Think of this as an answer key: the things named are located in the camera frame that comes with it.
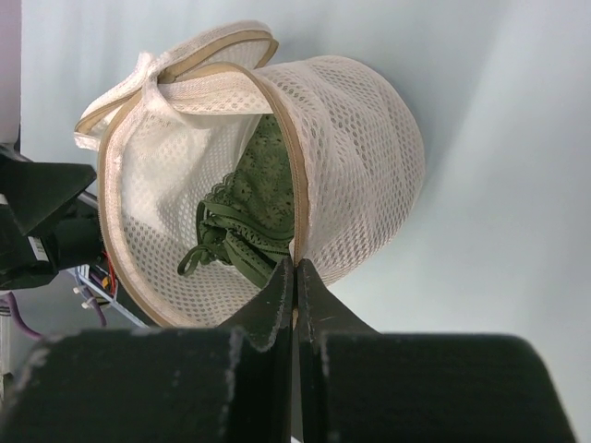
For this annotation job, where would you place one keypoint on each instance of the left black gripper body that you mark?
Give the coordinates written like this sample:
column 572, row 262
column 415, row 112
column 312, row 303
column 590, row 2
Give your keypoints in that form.
column 33, row 261

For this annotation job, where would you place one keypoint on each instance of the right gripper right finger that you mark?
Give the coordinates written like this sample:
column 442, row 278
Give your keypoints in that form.
column 359, row 385

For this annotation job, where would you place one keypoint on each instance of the round beige mesh laundry bag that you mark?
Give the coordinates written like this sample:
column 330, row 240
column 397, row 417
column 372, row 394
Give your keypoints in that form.
column 177, row 125

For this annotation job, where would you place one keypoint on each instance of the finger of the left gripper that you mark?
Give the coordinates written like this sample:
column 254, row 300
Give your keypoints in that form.
column 39, row 194

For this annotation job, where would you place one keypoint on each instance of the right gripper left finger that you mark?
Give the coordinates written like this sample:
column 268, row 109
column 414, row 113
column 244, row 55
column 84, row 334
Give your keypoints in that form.
column 231, row 383

